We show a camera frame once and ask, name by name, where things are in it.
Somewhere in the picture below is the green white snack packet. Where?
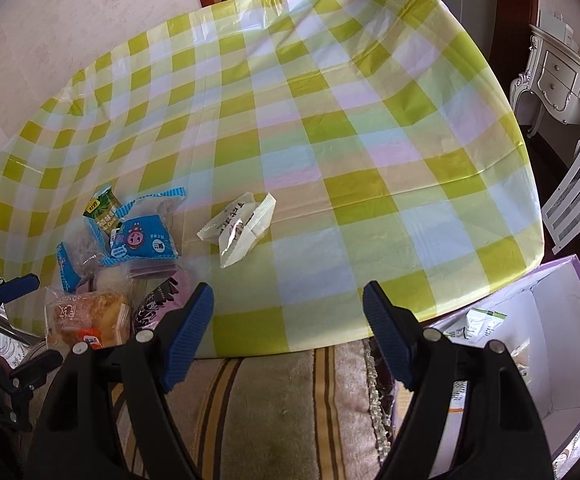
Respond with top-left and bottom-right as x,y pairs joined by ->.
443,308 -> 507,346

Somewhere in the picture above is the bread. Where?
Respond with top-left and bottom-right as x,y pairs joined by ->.
44,292 -> 131,352

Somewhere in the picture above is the blue clear snack packet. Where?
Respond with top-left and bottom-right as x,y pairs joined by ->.
56,217 -> 108,294

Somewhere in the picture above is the pink snack packet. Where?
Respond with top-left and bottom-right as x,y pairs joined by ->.
129,260 -> 192,333

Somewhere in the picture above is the dark green snack packet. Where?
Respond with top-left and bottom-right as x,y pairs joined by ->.
84,183 -> 122,236

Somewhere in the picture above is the blue cartoon snack packet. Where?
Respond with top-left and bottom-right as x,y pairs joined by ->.
104,188 -> 186,266

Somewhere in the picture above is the white nut snack packet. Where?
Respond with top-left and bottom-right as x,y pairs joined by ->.
510,339 -> 532,385

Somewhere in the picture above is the white purple storage box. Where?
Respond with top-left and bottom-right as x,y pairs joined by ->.
433,256 -> 580,458

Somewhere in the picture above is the striped sofa cushion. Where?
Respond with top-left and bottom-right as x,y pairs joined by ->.
108,339 -> 402,480

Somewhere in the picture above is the white slatted stool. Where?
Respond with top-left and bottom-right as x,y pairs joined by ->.
542,140 -> 580,255

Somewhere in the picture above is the green checkered tablecloth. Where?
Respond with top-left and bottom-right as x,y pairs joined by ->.
0,0 -> 544,358

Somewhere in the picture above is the white ornate dressing table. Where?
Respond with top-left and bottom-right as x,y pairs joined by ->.
510,0 -> 580,136

